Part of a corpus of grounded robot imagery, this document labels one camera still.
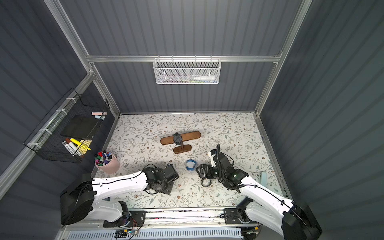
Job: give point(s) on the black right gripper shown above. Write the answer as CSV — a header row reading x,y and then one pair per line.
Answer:
x,y
205,171

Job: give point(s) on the wooden T-bar watch stand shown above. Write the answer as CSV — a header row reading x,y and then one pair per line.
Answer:
x,y
186,137

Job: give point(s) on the black chunky wrist watch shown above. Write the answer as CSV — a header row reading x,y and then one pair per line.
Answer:
x,y
178,140

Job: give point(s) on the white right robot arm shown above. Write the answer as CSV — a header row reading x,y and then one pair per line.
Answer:
x,y
292,220

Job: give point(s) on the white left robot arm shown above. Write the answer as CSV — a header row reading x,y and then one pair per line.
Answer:
x,y
86,197

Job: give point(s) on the black slim band watch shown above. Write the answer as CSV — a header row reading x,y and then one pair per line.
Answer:
x,y
206,182

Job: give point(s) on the blue white wrist watch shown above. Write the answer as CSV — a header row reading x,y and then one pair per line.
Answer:
x,y
191,165

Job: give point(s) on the white tube in basket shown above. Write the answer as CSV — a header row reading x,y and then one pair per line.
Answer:
x,y
205,78

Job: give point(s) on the pink cup with markers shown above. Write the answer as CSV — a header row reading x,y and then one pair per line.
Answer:
x,y
106,162

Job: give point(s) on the yellow highlighter marker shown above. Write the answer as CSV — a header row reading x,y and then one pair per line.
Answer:
x,y
82,144

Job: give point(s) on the white marker in basket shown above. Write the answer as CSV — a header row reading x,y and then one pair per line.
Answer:
x,y
69,148

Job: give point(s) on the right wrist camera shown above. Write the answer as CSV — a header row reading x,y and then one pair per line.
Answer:
x,y
212,154

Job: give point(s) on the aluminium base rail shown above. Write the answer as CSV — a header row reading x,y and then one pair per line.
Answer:
x,y
183,217

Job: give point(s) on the white wire mesh basket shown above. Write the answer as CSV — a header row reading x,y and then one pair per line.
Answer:
x,y
183,73

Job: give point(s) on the black wire wall basket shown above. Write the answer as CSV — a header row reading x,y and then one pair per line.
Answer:
x,y
79,118

